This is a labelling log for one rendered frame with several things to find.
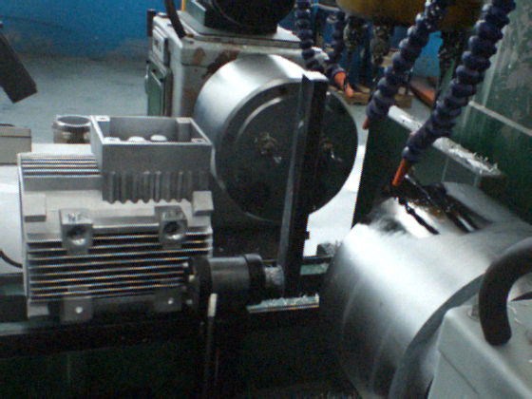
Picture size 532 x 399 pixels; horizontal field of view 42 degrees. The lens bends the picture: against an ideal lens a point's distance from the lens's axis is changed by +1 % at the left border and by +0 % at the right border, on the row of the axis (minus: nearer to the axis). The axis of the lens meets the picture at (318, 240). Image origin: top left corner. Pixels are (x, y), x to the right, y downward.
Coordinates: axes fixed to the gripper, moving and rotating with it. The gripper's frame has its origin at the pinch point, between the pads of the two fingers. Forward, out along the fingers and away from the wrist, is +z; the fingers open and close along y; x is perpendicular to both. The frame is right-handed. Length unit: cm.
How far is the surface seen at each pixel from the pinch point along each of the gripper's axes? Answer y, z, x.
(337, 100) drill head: 15, 29, -39
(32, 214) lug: -13.8, 10.9, 4.4
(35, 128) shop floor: 345, 110, 49
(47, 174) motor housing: -8.9, 9.6, 1.7
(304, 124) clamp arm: -20.6, 13.1, -24.1
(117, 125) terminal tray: -1.4, 11.0, -7.1
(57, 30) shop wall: 547, 105, 17
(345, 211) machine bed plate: 44, 68, -40
